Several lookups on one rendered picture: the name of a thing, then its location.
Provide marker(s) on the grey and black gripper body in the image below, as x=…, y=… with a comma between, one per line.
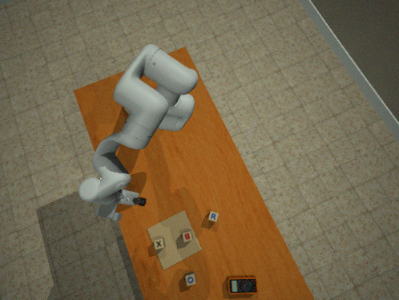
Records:
x=126, y=200

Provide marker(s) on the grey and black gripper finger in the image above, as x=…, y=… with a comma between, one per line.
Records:
x=141, y=201

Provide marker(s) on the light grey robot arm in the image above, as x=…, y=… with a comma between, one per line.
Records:
x=150, y=109

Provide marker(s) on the orange pocket multimeter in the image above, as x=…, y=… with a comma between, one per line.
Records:
x=242, y=285

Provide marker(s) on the beige mat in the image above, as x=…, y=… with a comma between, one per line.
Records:
x=175, y=249

